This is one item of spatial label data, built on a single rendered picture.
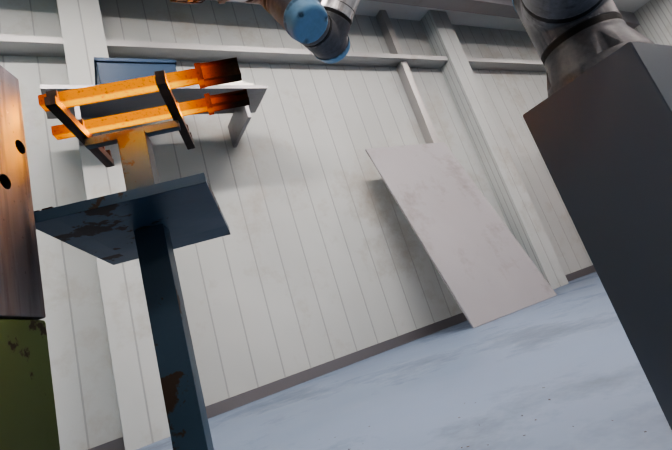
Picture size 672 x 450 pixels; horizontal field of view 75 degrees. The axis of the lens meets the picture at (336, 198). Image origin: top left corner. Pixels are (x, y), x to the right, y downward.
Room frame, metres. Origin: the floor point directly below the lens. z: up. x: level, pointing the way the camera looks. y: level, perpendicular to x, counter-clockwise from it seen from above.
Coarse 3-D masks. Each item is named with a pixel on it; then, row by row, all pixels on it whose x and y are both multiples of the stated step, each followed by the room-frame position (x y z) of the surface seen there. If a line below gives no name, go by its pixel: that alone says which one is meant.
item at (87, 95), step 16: (208, 64) 0.82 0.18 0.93; (224, 64) 0.83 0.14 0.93; (128, 80) 0.78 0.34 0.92; (144, 80) 0.79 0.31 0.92; (176, 80) 0.80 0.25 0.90; (192, 80) 0.82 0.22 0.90; (208, 80) 0.82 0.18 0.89; (224, 80) 0.84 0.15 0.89; (240, 80) 0.86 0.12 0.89; (64, 96) 0.75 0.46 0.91; (80, 96) 0.76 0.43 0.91; (96, 96) 0.77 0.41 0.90; (112, 96) 0.79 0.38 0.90; (128, 96) 0.80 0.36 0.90
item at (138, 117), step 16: (208, 96) 0.92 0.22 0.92; (224, 96) 0.94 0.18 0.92; (240, 96) 0.96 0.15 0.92; (128, 112) 0.89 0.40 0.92; (144, 112) 0.90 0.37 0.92; (160, 112) 0.90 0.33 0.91; (192, 112) 0.94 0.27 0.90; (64, 128) 0.86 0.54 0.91; (96, 128) 0.88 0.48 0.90; (112, 128) 0.90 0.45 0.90
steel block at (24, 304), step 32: (0, 96) 0.61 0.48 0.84; (0, 128) 0.61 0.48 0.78; (0, 160) 0.60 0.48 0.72; (0, 192) 0.59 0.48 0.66; (0, 224) 0.59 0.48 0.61; (32, 224) 0.66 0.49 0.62; (0, 256) 0.58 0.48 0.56; (32, 256) 0.65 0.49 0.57; (0, 288) 0.57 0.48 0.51; (32, 288) 0.64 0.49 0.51
